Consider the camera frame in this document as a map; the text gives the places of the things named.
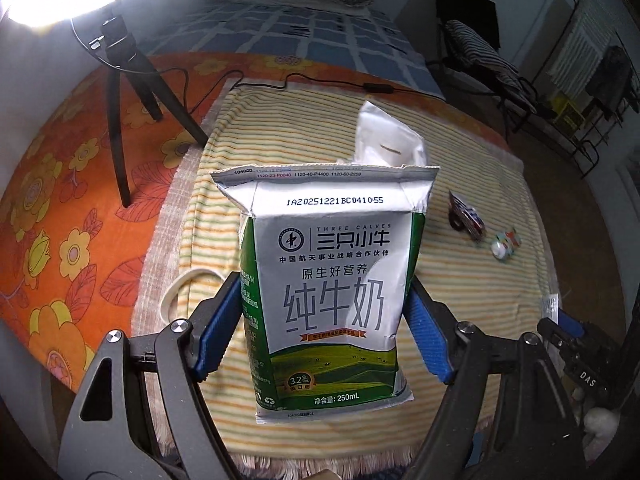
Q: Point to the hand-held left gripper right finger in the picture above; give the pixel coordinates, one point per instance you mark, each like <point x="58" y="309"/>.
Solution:
<point x="430" y="332"/>

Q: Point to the blue checked bed sheet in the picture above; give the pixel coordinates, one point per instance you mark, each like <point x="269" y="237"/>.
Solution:
<point x="320" y="40"/>

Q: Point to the dark hanging garment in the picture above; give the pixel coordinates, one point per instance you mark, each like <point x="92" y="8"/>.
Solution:
<point x="612" y="80"/>

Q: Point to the striped yellow blanket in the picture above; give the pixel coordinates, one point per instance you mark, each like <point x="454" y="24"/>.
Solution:
<point x="300" y="130"/>

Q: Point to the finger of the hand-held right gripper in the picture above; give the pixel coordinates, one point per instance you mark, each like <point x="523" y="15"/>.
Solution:
<point x="570" y="322"/>

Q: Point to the bed with orange sheet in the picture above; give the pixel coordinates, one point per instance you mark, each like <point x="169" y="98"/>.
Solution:
<point x="75" y="185"/>

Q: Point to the grey fringed mat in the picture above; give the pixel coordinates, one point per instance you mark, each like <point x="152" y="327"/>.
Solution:
<point x="160" y="240"/>

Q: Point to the black folding chair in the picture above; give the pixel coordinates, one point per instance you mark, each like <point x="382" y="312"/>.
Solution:
<point x="470" y="0"/>

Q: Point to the green and white milk carton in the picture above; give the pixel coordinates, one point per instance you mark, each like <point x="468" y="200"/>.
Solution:
<point x="330" y="280"/>

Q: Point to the white blanket label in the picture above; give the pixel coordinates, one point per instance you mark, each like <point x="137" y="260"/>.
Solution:
<point x="550" y="306"/>

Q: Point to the striped cloth on chair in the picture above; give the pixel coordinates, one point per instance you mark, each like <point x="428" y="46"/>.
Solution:
<point x="480" y="50"/>

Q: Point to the white foil pouch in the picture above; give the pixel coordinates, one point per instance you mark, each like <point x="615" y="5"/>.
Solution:
<point x="385" y="130"/>

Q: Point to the small white bottle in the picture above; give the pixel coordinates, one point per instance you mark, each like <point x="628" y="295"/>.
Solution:
<point x="502" y="247"/>

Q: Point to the yellow box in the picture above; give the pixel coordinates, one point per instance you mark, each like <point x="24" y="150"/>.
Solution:
<point x="567" y="110"/>

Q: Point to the person's right hand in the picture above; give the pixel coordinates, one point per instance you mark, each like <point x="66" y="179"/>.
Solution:
<point x="600" y="422"/>

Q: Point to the black tripod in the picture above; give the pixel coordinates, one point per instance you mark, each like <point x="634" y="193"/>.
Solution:
<point x="120" y="110"/>

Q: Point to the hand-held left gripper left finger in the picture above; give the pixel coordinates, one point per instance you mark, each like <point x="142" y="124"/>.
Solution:
<point x="215" y="332"/>

